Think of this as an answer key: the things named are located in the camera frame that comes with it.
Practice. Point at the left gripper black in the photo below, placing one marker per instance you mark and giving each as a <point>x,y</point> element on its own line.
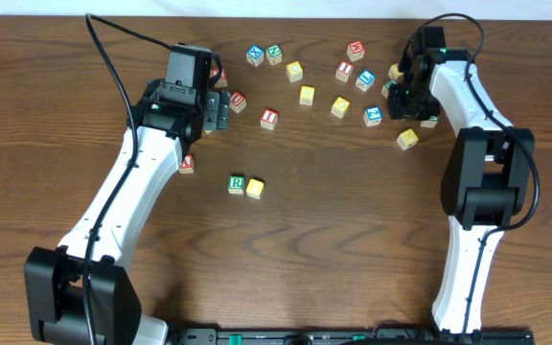
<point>217,110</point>

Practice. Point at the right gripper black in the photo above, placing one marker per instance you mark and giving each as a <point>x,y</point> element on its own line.
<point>405,105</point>

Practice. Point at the yellow O block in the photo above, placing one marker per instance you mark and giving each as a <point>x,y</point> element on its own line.
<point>340,107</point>
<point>255,188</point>

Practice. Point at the green R block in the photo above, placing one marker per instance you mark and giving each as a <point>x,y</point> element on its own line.
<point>236,185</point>

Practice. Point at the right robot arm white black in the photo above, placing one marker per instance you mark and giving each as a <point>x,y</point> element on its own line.
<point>491,183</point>

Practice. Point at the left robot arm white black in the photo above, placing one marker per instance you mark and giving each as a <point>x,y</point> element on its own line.
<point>80,291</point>

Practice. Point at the red U block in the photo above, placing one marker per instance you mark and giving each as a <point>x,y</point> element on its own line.
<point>237,102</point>

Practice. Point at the red Y block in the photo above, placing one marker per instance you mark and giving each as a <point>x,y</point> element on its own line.
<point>222,81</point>

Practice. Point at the green Z block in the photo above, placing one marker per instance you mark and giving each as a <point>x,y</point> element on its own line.
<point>385,89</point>

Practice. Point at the green L block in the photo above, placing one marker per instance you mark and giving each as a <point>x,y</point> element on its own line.
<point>431,122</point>

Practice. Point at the yellow block top right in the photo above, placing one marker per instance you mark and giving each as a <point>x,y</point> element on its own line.
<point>395,74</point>

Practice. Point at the yellow K block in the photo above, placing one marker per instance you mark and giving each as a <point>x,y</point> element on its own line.
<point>407,139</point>

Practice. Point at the blue 2 block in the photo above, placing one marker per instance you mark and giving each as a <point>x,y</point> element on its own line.
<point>372,116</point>

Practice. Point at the blue L block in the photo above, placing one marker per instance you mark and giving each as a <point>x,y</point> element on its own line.
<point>365,80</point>

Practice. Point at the red I block centre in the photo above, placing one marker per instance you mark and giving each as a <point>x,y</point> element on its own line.
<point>269,119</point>

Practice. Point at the red i block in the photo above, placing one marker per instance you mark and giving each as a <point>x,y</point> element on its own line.
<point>269,119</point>
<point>344,71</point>

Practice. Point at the blue X block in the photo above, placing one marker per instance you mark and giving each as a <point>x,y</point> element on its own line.
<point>255,55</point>

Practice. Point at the red A block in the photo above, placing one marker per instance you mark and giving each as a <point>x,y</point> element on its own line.
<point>187,164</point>

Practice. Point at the red I block right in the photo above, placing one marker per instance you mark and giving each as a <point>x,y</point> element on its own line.
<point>344,71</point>

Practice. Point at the red H block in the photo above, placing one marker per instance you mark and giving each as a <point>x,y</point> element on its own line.
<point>355,50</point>

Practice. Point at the green N block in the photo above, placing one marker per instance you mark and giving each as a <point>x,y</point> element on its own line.
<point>274,54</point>

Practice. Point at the yellow C block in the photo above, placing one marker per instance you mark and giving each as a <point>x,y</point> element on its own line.
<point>295,71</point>

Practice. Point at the yellow S block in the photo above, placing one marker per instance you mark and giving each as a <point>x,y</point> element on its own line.
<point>306,95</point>

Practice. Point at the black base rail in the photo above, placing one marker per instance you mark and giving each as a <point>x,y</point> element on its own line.
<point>381,335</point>

